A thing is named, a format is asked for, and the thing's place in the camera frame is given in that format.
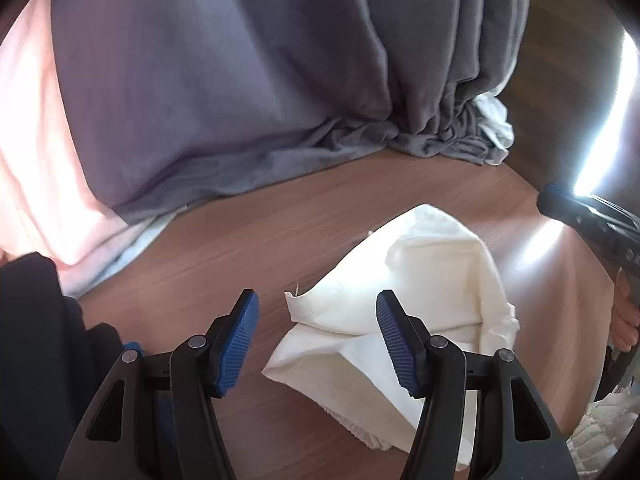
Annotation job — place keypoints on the white sheer curtain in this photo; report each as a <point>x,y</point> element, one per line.
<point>495,125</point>

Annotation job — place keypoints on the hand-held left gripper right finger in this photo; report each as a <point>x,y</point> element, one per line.
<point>400,347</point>

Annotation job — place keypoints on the white pants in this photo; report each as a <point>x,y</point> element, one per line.
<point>425,270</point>

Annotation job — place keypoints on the pink curtain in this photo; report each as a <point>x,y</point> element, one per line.
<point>35,160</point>

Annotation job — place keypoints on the person's right hand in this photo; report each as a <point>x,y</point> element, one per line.
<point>627,320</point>

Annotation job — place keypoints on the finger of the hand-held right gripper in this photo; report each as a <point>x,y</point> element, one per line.
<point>575,210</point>

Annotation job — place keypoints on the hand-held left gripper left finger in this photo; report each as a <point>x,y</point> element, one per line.
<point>240,342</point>

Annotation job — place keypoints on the pile of black clothes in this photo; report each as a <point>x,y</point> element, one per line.
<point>35,350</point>

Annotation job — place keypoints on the grey curtain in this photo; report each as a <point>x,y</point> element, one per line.
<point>225,85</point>

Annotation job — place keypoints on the blue folded garment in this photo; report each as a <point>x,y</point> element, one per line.
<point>132,347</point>

